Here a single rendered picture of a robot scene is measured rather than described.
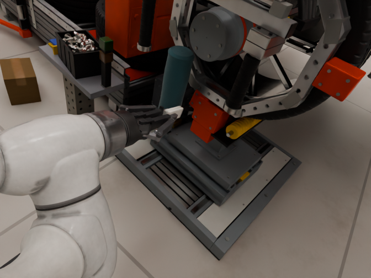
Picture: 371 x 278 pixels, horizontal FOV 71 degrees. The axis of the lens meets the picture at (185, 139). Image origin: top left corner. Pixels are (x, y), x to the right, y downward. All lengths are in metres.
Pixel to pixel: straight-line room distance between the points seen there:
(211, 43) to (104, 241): 0.54
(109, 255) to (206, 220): 0.81
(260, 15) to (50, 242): 0.55
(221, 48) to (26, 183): 0.54
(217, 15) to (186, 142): 0.73
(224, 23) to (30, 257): 0.62
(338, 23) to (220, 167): 0.77
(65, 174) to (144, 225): 0.88
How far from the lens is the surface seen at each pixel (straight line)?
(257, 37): 0.58
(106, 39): 1.07
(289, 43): 0.91
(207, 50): 0.75
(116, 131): 0.48
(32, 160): 0.39
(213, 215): 1.27
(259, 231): 1.42
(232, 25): 0.74
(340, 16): 0.75
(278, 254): 1.41
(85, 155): 0.42
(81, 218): 0.43
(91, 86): 1.18
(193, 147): 1.29
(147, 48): 0.83
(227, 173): 1.24
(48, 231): 0.42
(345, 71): 0.77
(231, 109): 0.65
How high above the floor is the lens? 1.12
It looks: 43 degrees down
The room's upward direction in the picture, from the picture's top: 17 degrees clockwise
